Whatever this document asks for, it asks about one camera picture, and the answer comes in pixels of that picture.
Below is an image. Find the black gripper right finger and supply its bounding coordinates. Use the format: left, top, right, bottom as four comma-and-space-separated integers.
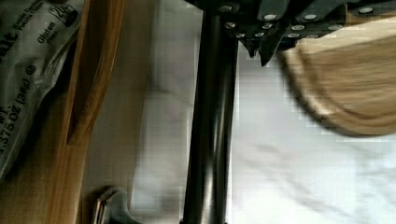
260, 0, 395, 66

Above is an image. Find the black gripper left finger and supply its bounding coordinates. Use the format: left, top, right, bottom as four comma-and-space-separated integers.
186, 0, 292, 60

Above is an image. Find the wooden drawer with black handle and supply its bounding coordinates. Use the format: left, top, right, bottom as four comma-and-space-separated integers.
1, 0, 237, 224

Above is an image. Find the wooden cutting board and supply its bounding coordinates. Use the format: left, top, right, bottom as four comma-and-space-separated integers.
279, 11, 396, 135

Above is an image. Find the white sea salt chips bag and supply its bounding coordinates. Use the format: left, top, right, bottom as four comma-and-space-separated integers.
0, 0, 85, 176

